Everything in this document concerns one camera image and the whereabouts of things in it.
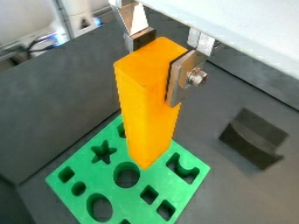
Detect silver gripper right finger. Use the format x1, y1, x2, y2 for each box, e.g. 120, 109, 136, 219
164, 28, 220, 108

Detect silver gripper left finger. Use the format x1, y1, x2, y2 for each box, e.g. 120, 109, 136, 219
108, 0, 156, 52

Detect orange rectangular block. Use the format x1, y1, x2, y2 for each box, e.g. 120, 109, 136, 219
115, 37, 187, 169

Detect black cables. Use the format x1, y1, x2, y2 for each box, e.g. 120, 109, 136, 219
11, 34, 63, 64

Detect green shape sorter board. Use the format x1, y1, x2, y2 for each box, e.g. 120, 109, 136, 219
45, 116, 211, 224

